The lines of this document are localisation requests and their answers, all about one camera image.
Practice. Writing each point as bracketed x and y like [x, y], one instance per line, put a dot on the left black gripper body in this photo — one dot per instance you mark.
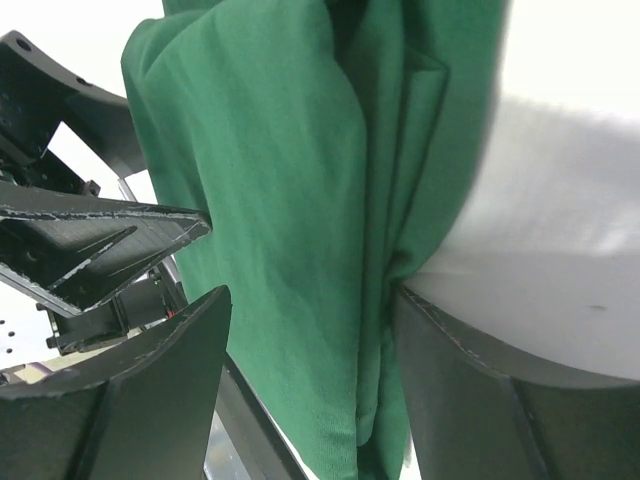
[38, 97]

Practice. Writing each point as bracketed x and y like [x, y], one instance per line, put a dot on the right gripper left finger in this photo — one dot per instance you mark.
[140, 410]

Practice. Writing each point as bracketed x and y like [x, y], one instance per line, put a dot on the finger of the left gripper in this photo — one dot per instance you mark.
[74, 253]

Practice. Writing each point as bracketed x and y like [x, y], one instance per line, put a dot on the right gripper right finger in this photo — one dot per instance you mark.
[480, 408]

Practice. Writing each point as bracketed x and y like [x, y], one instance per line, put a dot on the green t shirt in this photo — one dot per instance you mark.
[333, 144]

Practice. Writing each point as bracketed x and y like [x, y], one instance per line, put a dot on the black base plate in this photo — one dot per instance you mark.
[244, 442]

